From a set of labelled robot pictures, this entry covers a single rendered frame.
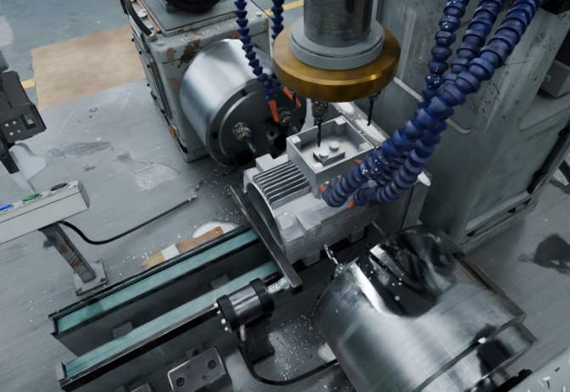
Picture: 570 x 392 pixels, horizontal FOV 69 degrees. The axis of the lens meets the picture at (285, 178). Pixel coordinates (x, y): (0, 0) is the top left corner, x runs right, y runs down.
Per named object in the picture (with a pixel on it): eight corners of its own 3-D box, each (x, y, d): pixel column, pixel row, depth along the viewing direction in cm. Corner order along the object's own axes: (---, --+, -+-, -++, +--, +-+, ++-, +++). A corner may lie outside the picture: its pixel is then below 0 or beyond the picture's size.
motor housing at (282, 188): (325, 179, 97) (328, 116, 83) (375, 238, 85) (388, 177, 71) (247, 215, 91) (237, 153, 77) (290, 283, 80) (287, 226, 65)
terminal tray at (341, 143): (338, 142, 83) (341, 114, 77) (371, 176, 77) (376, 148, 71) (286, 165, 79) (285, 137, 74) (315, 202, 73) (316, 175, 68)
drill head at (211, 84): (252, 81, 124) (242, -1, 105) (316, 157, 102) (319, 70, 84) (171, 109, 117) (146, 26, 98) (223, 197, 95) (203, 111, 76)
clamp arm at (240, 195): (306, 289, 70) (242, 189, 85) (306, 281, 68) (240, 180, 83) (288, 299, 69) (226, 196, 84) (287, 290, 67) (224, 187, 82)
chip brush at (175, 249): (217, 223, 104) (216, 221, 104) (226, 237, 101) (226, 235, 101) (139, 264, 97) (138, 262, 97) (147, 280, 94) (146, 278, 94)
